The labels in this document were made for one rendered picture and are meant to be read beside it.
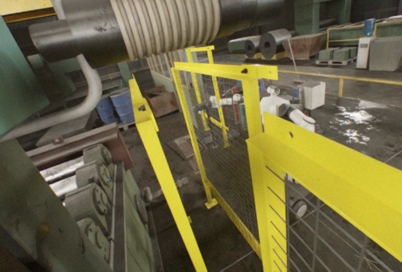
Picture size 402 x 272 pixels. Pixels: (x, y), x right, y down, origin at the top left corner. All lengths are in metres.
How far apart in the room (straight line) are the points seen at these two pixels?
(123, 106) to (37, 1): 10.12
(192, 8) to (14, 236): 0.76
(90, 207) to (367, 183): 1.39
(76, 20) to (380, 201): 0.60
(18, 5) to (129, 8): 14.63
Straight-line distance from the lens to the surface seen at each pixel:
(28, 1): 15.01
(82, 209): 1.47
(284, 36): 11.95
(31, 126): 0.66
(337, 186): 0.29
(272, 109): 1.74
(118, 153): 2.39
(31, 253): 0.79
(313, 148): 0.31
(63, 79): 12.39
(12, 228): 0.75
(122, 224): 1.66
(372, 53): 7.83
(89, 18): 0.53
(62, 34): 0.58
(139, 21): 0.53
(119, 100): 5.85
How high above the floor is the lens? 2.00
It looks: 24 degrees down
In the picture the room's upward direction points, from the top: 13 degrees counter-clockwise
